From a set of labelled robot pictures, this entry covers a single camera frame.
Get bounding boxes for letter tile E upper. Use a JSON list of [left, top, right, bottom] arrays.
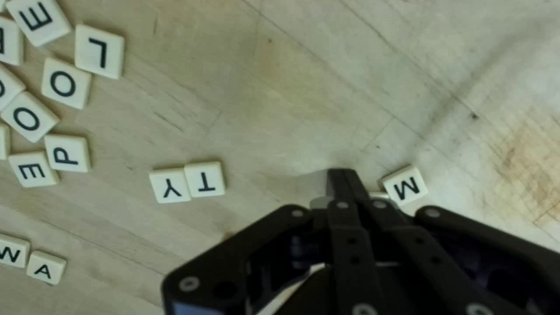
[[5, 0, 72, 47]]

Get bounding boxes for letter tile L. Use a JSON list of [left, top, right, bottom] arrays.
[[75, 24, 124, 79]]

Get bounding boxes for letter tile Y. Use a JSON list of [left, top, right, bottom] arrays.
[[149, 168, 191, 205]]

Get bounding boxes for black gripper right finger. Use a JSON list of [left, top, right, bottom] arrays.
[[367, 199, 521, 315]]

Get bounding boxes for letter tile o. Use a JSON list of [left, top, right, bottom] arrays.
[[2, 93, 59, 143], [40, 58, 93, 110]]

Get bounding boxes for letter tile M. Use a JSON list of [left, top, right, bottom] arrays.
[[381, 166, 429, 205]]

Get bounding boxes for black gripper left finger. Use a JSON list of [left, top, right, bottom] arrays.
[[327, 168, 388, 315]]

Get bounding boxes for letter tile N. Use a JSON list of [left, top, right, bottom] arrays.
[[0, 234, 31, 268]]

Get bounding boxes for letter tile O lower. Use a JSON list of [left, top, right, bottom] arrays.
[[2, 93, 59, 143]]

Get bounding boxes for letter tile O upper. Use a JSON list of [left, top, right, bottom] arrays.
[[40, 58, 93, 110]]

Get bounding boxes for letter tile T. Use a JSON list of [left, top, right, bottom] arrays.
[[184, 161, 226, 198]]

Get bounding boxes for letter tile A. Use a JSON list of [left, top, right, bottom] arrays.
[[26, 250, 66, 285]]

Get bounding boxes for letter tile P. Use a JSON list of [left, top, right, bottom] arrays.
[[44, 135, 91, 173]]

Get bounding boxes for letter tile E lower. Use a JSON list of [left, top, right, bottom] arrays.
[[9, 152, 59, 189]]

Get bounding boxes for letter tile e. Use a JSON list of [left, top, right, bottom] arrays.
[[5, 0, 72, 47], [9, 152, 59, 189]]

